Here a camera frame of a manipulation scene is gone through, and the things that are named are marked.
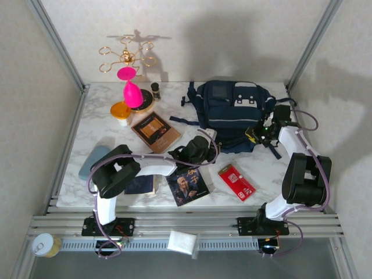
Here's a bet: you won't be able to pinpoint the small dark spice jar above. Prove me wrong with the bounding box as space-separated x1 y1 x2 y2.
150 82 162 102

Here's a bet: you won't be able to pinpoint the pink wine glass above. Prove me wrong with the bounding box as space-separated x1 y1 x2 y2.
117 66 144 108

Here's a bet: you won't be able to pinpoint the red card package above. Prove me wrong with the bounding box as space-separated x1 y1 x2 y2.
217 163 256 203

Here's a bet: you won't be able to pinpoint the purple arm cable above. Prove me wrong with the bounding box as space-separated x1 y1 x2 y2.
87 129 221 259
255 109 332 258

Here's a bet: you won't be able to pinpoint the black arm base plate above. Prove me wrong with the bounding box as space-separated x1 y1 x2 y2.
237 216 291 235
81 217 136 237

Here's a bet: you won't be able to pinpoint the tin can with pull tab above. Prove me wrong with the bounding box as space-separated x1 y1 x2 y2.
31 233 62 258

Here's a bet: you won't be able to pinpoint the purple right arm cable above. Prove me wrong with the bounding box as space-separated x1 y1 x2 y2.
255 109 332 258

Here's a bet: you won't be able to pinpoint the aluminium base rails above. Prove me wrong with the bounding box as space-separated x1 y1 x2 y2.
27 213 345 239

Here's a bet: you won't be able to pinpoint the aluminium frame post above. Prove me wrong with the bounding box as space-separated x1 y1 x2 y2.
286 0 344 91
24 0 90 92

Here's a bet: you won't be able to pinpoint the brown cover book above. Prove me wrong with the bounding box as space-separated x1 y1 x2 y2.
130 111 183 154

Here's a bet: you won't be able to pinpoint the orange lid plastic container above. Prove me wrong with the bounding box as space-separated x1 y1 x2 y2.
110 101 132 126

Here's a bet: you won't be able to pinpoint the grey slotted cable duct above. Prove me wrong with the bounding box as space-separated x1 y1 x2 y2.
59 238 259 252

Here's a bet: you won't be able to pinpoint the gold wine glass rack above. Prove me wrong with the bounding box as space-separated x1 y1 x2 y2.
98 36 156 113

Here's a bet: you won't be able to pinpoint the book with man portrait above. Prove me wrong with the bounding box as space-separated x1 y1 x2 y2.
165 167 210 207

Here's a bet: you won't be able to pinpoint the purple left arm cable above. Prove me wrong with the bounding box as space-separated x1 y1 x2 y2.
87 129 221 259

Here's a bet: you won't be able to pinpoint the plain dark blue book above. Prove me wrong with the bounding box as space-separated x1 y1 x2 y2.
124 174 156 195

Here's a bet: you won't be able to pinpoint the navy blue backpack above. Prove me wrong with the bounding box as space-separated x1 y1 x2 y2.
169 80 297 159

